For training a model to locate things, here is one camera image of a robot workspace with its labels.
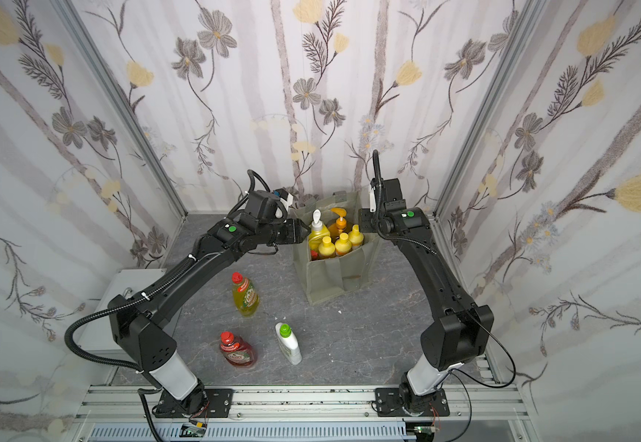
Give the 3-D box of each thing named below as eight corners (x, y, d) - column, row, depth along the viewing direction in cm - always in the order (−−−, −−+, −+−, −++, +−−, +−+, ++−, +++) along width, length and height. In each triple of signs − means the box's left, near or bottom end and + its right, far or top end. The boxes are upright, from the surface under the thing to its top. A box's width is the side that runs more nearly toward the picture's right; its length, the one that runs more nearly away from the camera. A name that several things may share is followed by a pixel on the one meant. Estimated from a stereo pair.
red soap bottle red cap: (236, 366, 82) (216, 346, 68) (238, 354, 85) (220, 331, 70) (255, 366, 82) (239, 346, 68) (257, 354, 85) (242, 331, 70)
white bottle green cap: (292, 368, 82) (285, 348, 67) (279, 345, 87) (270, 321, 72) (302, 361, 84) (298, 339, 69) (289, 338, 88) (282, 314, 73)
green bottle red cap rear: (241, 317, 92) (225, 289, 78) (247, 300, 96) (233, 271, 82) (253, 319, 92) (240, 292, 77) (259, 302, 96) (248, 274, 81)
